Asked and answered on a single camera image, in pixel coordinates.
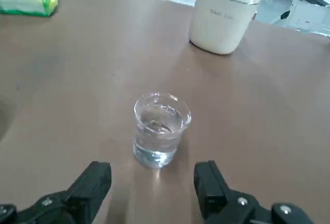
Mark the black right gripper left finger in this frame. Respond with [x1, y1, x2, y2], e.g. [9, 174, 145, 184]
[0, 161, 113, 224]

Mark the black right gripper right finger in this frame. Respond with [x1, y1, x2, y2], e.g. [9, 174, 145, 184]
[193, 160, 314, 224]

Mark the clear glass measuring cup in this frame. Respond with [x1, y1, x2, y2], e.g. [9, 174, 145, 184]
[133, 92, 192, 169]

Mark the beige lidded trash can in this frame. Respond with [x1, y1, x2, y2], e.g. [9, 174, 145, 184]
[189, 0, 263, 55]

